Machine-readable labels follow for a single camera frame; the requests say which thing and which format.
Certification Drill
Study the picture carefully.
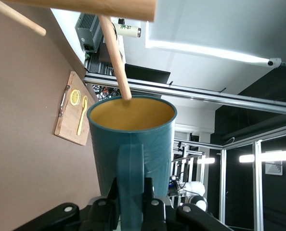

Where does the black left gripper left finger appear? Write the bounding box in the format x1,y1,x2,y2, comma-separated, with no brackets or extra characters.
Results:
13,178,119,231

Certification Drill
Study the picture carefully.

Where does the white air vent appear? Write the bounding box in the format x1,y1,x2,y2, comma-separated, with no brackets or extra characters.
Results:
265,160,284,176

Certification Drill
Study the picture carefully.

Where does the aluminium frame post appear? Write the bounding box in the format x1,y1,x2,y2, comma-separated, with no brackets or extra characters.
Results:
219,139,264,231

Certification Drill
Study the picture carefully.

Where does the short ceiling light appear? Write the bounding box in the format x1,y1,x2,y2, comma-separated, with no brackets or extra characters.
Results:
197,157,216,165

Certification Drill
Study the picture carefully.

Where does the teal cup yellow inside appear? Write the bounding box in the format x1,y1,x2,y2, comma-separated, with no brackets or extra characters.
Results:
86,95,177,231

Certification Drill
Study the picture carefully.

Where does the long ceiling light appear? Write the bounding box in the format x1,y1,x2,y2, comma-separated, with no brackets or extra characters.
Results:
239,150,286,164

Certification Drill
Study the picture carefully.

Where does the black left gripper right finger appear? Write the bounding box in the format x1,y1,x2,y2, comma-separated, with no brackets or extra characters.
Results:
143,177,230,231

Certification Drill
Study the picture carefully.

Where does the white security camera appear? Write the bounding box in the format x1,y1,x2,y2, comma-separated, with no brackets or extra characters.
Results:
267,57,283,67

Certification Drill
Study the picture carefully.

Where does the grey power supply box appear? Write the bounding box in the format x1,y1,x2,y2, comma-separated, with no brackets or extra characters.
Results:
75,13,104,53

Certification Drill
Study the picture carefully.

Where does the wooden cup rack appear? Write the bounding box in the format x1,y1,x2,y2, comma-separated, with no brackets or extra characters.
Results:
0,0,158,101

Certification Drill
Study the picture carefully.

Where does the black monitor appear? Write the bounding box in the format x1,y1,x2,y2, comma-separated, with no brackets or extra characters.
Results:
125,64,171,85

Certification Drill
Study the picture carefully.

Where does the aluminium frame beam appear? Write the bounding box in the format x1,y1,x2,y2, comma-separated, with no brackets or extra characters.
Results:
84,72,286,116

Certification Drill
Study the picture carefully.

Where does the white cylinder green writing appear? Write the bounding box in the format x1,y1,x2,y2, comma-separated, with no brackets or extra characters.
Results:
113,23,142,39

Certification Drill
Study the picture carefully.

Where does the yellow plastic fork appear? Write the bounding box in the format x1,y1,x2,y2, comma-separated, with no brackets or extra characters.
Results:
77,96,89,136

